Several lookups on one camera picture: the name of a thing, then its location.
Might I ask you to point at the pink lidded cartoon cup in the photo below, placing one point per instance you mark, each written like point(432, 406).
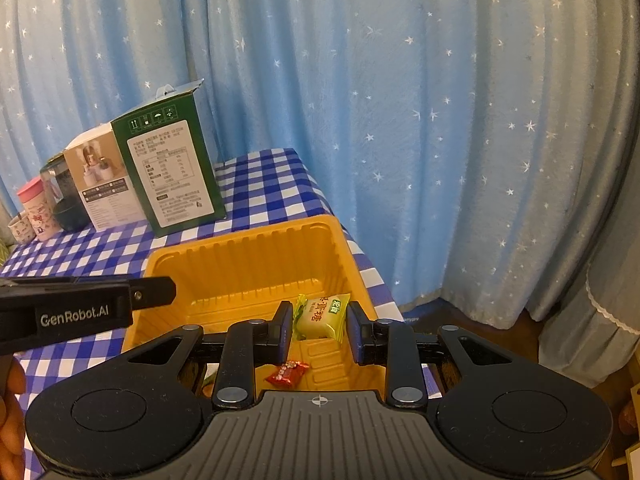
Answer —
point(39, 210)

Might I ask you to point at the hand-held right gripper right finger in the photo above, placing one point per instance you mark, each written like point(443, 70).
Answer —
point(355, 334)

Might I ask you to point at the green and yellow candy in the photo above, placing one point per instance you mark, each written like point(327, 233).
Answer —
point(322, 317)

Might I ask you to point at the blue star curtain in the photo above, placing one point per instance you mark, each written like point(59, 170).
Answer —
point(400, 110)

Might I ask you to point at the wooden furniture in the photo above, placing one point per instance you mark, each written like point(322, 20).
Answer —
point(629, 425)

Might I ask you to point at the grey lace-trimmed curtain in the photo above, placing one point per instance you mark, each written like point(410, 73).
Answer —
point(600, 330)

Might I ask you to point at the yellow plastic tray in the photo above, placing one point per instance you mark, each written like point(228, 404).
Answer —
point(240, 270)

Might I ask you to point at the small red candy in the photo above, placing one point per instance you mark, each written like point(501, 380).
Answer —
point(287, 374)

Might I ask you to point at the dark glass jar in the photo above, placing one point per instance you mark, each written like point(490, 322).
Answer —
point(65, 200)

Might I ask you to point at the white and green snack packet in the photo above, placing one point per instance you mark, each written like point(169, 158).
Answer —
point(209, 380)

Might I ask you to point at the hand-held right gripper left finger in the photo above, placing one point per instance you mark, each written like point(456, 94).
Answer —
point(286, 330)

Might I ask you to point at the white cardboard box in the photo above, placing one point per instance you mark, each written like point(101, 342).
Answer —
point(100, 185)

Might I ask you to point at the person's left hand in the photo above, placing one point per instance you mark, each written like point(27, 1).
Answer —
point(11, 420)

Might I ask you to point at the patterned ceramic mug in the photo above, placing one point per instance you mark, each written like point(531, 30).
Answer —
point(21, 229)

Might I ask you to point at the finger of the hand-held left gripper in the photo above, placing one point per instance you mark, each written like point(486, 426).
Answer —
point(152, 292)

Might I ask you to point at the green cardboard box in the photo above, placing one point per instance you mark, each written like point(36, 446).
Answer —
point(175, 160)

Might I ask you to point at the blue white checkered tablecloth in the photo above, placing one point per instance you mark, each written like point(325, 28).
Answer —
point(265, 185)

